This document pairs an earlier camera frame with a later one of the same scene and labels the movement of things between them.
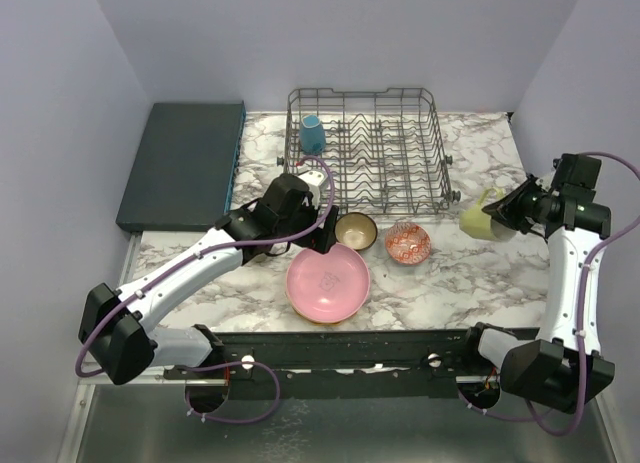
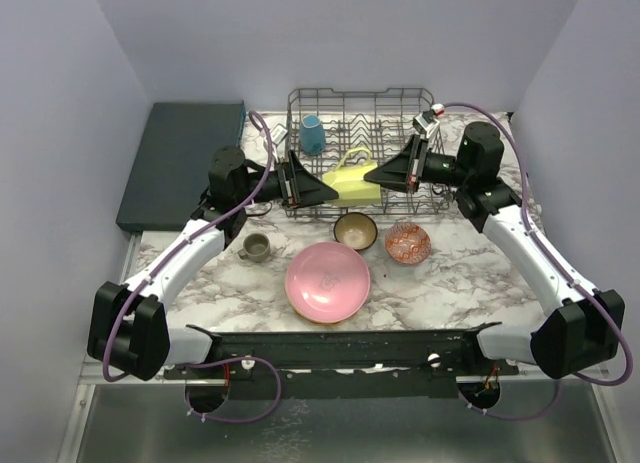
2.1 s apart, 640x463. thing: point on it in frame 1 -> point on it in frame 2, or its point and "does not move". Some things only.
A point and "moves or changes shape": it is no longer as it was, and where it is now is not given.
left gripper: (322, 240) -> (299, 188)
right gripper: (507, 210) -> (398, 173)
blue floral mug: (312, 137) does not move
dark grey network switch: (182, 176) does not move
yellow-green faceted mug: (476, 222) moves or changes shape
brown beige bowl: (355, 229) does not move
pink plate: (328, 287) does not move
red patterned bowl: (407, 243) does not move
